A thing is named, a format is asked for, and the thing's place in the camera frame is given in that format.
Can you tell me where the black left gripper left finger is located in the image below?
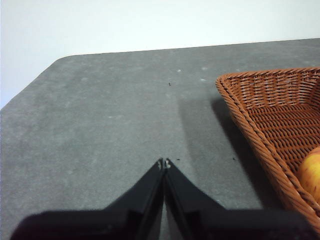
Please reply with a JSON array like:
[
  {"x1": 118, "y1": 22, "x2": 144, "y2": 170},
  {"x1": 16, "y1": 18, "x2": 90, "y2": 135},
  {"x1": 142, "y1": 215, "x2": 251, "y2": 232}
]
[{"x1": 9, "y1": 157, "x2": 165, "y2": 240}]

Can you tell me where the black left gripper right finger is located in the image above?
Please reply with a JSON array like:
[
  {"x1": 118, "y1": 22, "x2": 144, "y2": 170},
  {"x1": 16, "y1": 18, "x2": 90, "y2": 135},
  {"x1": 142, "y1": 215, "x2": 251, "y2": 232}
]
[{"x1": 163, "y1": 157, "x2": 318, "y2": 240}]

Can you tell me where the brown wicker basket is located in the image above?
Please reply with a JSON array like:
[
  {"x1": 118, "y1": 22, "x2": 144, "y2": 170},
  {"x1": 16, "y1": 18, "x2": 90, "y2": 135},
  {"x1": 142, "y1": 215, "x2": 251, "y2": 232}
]
[{"x1": 215, "y1": 66, "x2": 320, "y2": 226}]

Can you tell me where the red apple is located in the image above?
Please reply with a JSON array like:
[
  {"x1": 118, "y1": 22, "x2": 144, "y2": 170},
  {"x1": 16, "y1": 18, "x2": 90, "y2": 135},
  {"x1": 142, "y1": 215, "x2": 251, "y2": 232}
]
[{"x1": 296, "y1": 146, "x2": 320, "y2": 201}]

